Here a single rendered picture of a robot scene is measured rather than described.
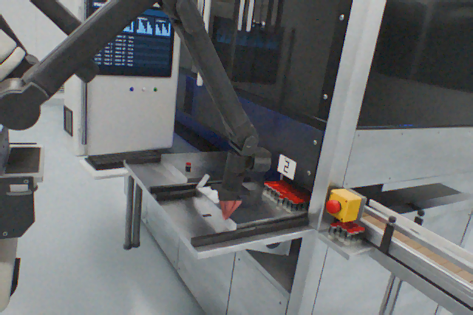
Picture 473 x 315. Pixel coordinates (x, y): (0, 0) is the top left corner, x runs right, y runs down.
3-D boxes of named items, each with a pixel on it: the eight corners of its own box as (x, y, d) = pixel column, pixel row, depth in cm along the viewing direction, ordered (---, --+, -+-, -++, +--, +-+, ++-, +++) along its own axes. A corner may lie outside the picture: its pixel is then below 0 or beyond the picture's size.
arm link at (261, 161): (232, 124, 107) (246, 135, 101) (265, 127, 113) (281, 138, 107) (222, 163, 111) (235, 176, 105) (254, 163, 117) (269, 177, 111)
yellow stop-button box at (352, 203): (342, 208, 117) (348, 187, 115) (361, 219, 112) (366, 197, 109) (324, 211, 113) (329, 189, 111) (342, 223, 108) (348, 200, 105)
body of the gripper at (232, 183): (250, 197, 111) (256, 174, 109) (219, 199, 105) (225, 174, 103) (239, 188, 116) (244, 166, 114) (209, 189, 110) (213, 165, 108)
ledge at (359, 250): (349, 231, 125) (350, 225, 125) (380, 251, 115) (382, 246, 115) (317, 237, 118) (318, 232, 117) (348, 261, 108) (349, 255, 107)
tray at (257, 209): (274, 187, 148) (276, 178, 147) (321, 217, 127) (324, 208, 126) (195, 197, 129) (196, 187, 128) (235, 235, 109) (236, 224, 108)
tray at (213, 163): (231, 157, 175) (233, 150, 173) (264, 179, 154) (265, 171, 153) (160, 162, 157) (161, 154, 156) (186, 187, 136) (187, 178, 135)
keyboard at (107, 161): (165, 151, 193) (165, 146, 192) (179, 160, 183) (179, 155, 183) (84, 160, 168) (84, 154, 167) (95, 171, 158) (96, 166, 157)
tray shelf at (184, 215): (226, 157, 179) (226, 154, 178) (331, 231, 124) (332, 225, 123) (123, 164, 154) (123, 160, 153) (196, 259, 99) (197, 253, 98)
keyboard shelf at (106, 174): (160, 150, 202) (160, 146, 201) (188, 168, 183) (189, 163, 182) (72, 159, 174) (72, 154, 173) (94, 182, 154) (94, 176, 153)
